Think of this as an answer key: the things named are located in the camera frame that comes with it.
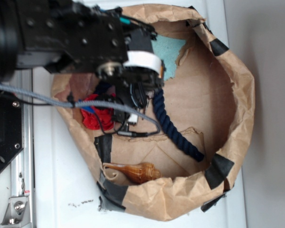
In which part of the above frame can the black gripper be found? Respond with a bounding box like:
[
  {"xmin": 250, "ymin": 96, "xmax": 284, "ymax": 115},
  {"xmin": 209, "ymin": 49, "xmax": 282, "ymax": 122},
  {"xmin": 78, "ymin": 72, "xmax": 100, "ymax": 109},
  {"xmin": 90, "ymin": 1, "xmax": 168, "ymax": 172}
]
[{"xmin": 96, "ymin": 28, "xmax": 164, "ymax": 111}]

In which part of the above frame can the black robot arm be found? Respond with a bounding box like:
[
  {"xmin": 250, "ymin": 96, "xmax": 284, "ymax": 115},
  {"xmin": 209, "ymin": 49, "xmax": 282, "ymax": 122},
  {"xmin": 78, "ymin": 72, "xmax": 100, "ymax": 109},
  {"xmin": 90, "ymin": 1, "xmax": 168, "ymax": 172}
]
[{"xmin": 0, "ymin": 0, "xmax": 164, "ymax": 114}]

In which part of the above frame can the light blue cloth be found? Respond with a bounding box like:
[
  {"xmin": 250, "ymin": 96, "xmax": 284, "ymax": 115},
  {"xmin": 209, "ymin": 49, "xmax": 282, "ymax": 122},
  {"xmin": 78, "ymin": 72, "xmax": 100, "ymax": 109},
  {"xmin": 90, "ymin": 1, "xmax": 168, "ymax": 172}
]
[{"xmin": 152, "ymin": 35, "xmax": 186, "ymax": 81}]

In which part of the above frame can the red crumpled paper flower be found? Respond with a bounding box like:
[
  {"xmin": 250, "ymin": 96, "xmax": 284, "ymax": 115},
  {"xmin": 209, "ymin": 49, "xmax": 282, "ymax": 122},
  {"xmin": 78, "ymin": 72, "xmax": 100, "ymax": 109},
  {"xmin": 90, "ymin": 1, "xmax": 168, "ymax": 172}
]
[{"xmin": 80, "ymin": 106, "xmax": 114, "ymax": 131}]

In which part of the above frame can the brown paper bag bin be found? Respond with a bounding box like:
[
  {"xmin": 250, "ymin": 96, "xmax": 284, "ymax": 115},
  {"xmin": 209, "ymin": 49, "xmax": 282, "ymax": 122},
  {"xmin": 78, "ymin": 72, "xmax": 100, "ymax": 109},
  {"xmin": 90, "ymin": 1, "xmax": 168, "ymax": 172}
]
[{"xmin": 58, "ymin": 4, "xmax": 255, "ymax": 221}]

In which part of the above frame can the brown spiral seashell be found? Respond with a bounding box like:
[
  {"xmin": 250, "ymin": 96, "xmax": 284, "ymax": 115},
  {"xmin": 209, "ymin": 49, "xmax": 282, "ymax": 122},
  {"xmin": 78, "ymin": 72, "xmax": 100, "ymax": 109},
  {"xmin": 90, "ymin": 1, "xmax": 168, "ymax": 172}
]
[{"xmin": 103, "ymin": 162, "xmax": 163, "ymax": 184}]

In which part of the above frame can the grey braided cable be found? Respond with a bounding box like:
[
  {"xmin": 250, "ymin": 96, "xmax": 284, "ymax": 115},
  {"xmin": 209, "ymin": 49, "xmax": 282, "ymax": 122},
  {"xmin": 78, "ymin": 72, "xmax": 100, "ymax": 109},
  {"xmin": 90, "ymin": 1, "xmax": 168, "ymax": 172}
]
[{"xmin": 0, "ymin": 80, "xmax": 161, "ymax": 133}]

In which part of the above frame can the navy blue twisted rope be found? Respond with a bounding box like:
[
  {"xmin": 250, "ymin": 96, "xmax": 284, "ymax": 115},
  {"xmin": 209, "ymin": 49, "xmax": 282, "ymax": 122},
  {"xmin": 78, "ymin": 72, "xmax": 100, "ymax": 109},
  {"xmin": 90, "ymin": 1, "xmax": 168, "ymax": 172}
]
[{"xmin": 94, "ymin": 80, "xmax": 205, "ymax": 163}]

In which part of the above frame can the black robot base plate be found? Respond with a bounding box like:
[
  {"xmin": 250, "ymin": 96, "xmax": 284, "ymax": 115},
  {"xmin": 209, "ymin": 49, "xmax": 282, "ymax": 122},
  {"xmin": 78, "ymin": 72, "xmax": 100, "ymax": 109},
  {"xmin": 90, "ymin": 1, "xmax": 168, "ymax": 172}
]
[{"xmin": 0, "ymin": 92, "xmax": 22, "ymax": 174}]

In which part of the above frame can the aluminium frame rail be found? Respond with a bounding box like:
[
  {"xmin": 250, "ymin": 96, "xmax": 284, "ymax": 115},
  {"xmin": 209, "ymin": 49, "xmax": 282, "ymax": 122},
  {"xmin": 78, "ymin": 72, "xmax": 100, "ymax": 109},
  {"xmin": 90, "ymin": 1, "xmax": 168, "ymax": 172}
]
[{"xmin": 8, "ymin": 68, "xmax": 36, "ymax": 228}]

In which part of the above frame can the metal corner bracket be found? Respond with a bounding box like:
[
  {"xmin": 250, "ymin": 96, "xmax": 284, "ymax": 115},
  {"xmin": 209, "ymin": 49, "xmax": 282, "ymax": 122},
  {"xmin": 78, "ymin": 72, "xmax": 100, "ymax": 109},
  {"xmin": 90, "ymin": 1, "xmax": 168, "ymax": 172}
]
[{"xmin": 0, "ymin": 196, "xmax": 30, "ymax": 228}]

